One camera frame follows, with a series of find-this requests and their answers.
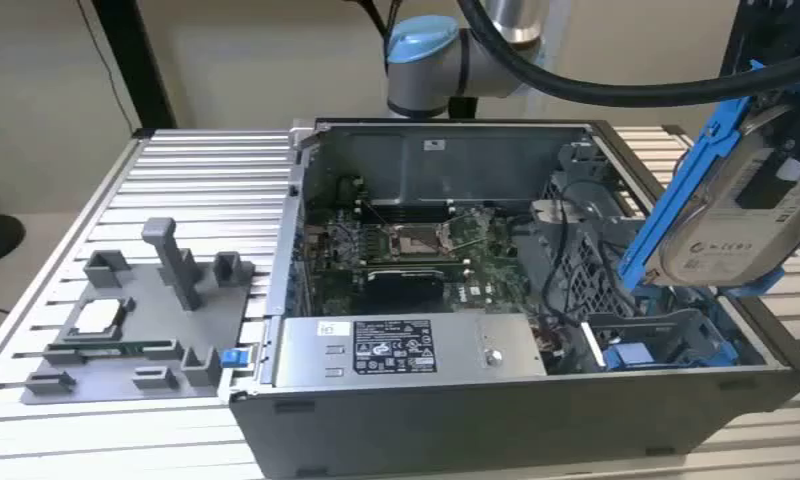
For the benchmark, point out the green RAM stick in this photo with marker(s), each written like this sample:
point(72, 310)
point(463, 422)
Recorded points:
point(133, 346)

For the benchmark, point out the black RAM slot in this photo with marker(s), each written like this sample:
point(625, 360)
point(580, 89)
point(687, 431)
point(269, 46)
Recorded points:
point(407, 204)
point(407, 209)
point(407, 214)
point(407, 219)

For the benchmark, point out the grey parts rack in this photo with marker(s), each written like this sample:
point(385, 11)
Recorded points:
point(146, 320)

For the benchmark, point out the silver power supply unit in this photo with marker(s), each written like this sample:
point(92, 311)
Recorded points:
point(453, 350)

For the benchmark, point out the black metal post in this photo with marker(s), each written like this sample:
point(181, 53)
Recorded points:
point(136, 65)

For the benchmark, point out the hard disk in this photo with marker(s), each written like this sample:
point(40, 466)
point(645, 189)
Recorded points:
point(727, 235)

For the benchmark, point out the blue case latch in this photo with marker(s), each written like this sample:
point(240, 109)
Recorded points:
point(233, 358)

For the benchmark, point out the black open PC case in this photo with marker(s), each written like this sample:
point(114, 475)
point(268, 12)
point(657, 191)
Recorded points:
point(440, 425)

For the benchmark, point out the black graphics card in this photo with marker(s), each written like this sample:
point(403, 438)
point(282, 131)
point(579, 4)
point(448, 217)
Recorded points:
point(400, 290)

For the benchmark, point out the CPU socket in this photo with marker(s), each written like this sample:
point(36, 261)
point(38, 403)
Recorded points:
point(413, 241)

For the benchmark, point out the silver CPU chip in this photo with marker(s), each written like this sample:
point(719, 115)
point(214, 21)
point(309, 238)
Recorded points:
point(98, 317)

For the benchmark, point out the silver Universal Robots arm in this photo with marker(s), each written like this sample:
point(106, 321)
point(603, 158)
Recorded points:
point(433, 65)

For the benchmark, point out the grey metal disk bay cage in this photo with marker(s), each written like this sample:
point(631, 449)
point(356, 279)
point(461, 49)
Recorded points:
point(593, 260)

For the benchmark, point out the green motherboard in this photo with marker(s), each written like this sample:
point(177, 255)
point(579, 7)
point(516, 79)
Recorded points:
point(493, 280)

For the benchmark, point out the blue disk bay latch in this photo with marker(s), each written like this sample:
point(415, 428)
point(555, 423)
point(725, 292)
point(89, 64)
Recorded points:
point(629, 356)

